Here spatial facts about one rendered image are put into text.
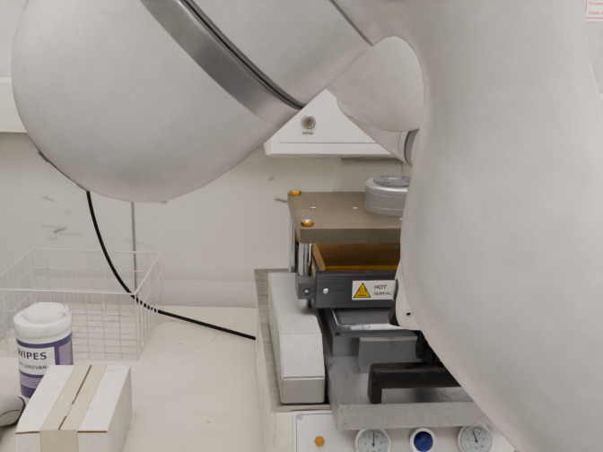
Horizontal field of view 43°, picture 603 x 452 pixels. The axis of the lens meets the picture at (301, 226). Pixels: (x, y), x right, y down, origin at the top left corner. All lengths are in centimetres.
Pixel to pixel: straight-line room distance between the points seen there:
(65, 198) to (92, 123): 137
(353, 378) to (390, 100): 41
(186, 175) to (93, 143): 4
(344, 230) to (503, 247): 70
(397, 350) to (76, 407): 46
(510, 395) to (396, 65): 31
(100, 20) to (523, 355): 18
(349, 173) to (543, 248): 94
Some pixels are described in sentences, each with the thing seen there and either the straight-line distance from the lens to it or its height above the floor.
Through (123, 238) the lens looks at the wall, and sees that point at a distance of 164.
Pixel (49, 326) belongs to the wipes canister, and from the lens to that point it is 124.
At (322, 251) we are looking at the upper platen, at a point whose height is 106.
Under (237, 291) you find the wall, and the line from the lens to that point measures 164.
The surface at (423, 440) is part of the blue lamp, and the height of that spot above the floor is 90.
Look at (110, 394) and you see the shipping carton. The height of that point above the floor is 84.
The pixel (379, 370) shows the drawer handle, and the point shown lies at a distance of 82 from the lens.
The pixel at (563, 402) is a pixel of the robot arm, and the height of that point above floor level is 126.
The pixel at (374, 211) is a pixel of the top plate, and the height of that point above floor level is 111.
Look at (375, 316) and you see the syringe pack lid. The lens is 96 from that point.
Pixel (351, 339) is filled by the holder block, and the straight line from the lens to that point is 92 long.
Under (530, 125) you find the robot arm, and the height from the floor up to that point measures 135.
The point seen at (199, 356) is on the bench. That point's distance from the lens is 142.
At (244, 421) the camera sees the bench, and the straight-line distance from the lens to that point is 123.
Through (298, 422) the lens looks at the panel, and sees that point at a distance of 91.
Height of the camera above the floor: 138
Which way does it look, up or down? 17 degrees down
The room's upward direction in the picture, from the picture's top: 2 degrees clockwise
